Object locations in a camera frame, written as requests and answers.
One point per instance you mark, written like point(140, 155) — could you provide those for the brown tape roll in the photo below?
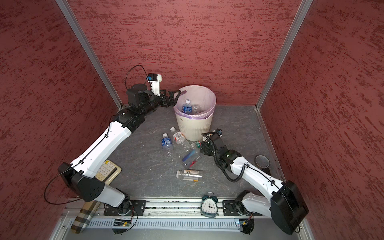
point(262, 162)

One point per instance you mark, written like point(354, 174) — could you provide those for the aluminium rail frame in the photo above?
point(160, 213)

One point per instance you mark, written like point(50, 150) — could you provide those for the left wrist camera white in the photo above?
point(154, 80)

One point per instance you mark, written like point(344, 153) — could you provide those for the white ribbed waste bin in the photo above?
point(193, 129)

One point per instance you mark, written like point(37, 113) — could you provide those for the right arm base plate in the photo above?
point(236, 208)

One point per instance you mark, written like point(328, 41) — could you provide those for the right corner aluminium post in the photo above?
point(290, 37)

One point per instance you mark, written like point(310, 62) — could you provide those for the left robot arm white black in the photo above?
point(80, 174)

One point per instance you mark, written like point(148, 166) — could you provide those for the clear tube white label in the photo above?
point(189, 174)

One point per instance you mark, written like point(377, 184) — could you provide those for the plaid checkered pouch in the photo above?
point(84, 217)

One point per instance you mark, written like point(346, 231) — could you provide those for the green alarm clock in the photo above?
point(209, 205)

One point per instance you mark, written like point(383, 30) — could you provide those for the clear tube yellow tip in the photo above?
point(191, 179)

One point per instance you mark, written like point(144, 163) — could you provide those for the left corner aluminium post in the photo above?
point(79, 33)

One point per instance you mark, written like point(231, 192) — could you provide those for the corner aluminium post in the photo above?
point(79, 33)
point(290, 37)

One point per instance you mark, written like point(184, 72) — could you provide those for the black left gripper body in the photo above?
point(155, 101)

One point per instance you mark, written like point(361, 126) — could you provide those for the purple bin liner bag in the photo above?
point(198, 95)

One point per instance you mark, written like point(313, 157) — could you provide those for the beige calculator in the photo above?
point(108, 172)

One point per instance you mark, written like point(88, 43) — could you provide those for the green label clear bottle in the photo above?
point(196, 145)

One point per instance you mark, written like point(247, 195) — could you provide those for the white red label bottle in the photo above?
point(180, 139)

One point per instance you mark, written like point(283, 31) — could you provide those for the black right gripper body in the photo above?
point(208, 150)

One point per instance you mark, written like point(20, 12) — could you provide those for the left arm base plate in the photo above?
point(137, 207)

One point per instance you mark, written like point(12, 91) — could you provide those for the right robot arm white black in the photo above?
point(280, 201)

